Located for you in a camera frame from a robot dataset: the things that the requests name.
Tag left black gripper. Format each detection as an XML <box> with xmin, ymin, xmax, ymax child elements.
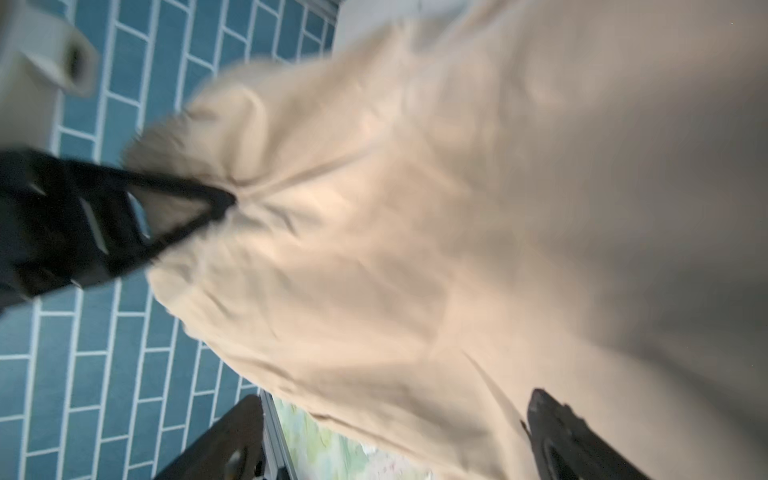
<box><xmin>1</xmin><ymin>149</ymin><xmax>236</xmax><ymax>309</ymax></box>

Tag beige drawstring shorts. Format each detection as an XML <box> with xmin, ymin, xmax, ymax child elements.
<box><xmin>123</xmin><ymin>1</ymin><xmax>767</xmax><ymax>479</ymax></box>

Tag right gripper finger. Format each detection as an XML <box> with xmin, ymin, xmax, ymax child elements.
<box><xmin>525</xmin><ymin>388</ymin><xmax>648</xmax><ymax>480</ymax></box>

